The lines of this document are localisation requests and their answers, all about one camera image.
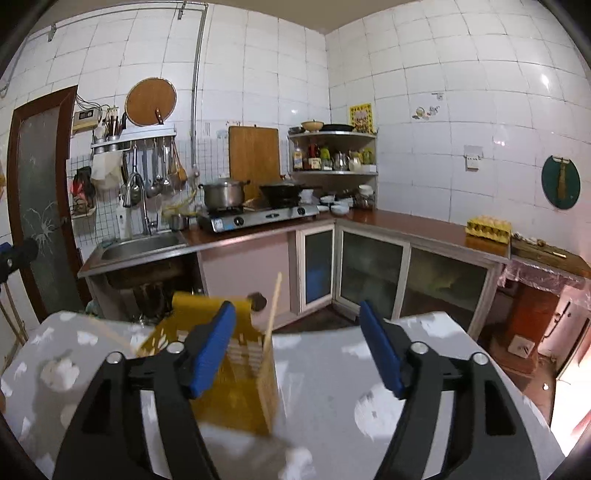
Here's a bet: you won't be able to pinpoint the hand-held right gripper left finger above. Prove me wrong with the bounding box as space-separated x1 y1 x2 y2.
52 300 238 480

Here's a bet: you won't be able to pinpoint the green round hanging board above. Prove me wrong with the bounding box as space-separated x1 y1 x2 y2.
540 154 581 211

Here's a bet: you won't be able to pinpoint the stack of white bowls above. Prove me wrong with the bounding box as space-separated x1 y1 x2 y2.
318 194 352 217

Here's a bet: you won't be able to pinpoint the thick wooden chopping block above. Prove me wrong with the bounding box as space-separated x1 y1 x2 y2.
510 234 591 274

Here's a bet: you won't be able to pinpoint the steel corner shelf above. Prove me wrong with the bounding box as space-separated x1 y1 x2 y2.
287 130 380 176

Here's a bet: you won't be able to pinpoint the steel faucet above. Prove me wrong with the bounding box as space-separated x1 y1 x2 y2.
121 172 158 237

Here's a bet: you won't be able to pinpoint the yellow plastic utensil holder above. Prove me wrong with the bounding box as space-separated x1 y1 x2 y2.
137 291 283 437

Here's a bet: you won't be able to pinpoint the grey wall pipe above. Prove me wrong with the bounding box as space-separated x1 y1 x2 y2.
177 0 209 182

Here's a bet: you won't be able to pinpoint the grey printed tablecloth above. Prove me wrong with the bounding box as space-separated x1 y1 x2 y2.
0 309 567 480

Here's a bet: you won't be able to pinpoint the wooden chopstick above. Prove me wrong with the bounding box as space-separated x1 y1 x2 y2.
263 271 283 354
88 316 141 358

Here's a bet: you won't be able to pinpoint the beige wall switch box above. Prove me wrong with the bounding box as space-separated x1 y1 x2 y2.
71 109 100 131

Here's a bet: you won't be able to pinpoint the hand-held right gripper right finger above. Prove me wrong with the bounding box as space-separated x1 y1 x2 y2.
358 300 542 480

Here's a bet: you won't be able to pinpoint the kitchen counter cabinet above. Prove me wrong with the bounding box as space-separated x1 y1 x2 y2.
179 209 512 340

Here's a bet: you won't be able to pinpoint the steel wall rack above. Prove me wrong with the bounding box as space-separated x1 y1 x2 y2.
90 127 178 156

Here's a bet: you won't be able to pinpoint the round wooden board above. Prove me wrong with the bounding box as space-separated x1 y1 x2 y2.
125 77 178 127

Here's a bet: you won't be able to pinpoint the yellow wall poster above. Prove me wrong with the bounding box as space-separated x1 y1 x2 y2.
349 102 374 134

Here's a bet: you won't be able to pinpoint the steel pot with lid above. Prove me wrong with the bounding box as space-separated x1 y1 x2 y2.
198 178 251 210

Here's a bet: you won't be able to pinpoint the rectangular wooden cutting board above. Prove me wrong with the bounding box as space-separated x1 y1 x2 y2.
228 125 282 200

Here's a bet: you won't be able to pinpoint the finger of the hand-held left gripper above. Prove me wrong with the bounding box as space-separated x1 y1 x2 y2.
0 237 40 283

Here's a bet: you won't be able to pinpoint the wire basket with red items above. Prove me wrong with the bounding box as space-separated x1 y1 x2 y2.
71 165 98 219

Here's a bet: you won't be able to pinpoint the row of hanging steel utensils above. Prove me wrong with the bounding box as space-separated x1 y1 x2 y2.
121 136 189 200

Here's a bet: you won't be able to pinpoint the yellow hose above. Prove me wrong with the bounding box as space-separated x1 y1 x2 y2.
159 184 200 219

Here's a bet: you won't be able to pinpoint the beige hanging cloth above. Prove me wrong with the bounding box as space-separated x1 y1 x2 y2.
90 151 123 191

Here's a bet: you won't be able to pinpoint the row of condiment bottles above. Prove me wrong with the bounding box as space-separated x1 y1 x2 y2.
291 139 378 172

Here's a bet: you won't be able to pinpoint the yellow egg tray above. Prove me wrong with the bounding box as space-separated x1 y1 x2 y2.
465 215 513 243

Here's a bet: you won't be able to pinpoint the dark wooden glass door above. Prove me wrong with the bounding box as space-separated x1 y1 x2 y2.
7 85 92 326

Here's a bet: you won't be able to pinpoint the steel sink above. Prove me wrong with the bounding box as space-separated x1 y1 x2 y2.
78 231 200 278

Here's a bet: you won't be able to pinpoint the black wok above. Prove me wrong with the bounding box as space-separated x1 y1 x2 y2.
257 182 307 207

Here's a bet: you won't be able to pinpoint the steel gas stove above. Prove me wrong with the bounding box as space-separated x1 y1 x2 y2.
198 202 321 233

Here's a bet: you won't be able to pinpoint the wall stickers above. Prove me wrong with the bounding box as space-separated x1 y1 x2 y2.
412 92 445 122

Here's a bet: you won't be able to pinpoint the orange wooden stand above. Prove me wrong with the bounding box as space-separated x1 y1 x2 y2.
488 285 570 376

